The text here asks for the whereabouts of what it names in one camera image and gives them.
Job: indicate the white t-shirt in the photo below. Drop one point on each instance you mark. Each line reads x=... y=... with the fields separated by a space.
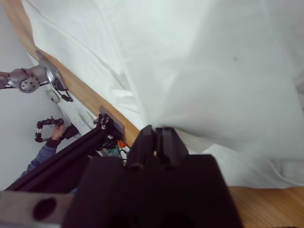
x=190 y=59

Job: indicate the dark camera post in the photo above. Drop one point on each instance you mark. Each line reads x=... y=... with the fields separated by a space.
x=71 y=154

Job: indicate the black box device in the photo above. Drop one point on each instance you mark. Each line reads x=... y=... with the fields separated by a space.
x=71 y=133

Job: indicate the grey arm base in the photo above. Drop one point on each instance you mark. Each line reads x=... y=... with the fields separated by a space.
x=53 y=73

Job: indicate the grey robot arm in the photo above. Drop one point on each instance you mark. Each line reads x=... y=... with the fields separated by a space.
x=19 y=76

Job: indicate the bystander forearm blue sleeve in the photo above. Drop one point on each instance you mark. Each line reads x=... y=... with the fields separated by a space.
x=40 y=156

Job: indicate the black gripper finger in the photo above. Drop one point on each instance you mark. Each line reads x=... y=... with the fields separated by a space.
x=145 y=147
x=171 y=147

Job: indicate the bystander hand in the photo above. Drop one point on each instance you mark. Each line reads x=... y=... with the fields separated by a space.
x=57 y=133

